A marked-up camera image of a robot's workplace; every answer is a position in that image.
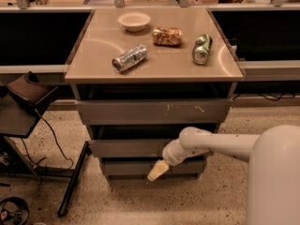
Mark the grey drawer cabinet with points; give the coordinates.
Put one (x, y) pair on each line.
(168, 72)

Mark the white paper bowl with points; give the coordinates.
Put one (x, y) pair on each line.
(134, 21)

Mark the grey bottom drawer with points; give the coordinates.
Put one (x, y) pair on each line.
(120, 168)

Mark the green soda can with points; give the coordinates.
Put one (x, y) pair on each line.
(202, 49)

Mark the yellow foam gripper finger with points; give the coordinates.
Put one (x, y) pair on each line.
(159, 168)

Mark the black floor bar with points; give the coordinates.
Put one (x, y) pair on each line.
(63, 209)

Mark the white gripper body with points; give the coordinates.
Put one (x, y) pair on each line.
(172, 157)

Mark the crushed brown soda can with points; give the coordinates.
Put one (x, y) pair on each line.
(167, 36)

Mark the dark side table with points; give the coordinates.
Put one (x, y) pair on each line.
(15, 122)

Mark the grey top drawer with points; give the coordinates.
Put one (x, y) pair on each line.
(153, 111)

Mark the grey drawer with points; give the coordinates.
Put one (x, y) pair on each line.
(120, 168)
(141, 148)
(153, 111)

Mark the brown box on side table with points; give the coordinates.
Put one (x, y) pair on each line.
(32, 95)

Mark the silver soda can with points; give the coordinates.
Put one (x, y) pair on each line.
(129, 59)

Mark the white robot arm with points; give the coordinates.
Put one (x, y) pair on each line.
(273, 158)

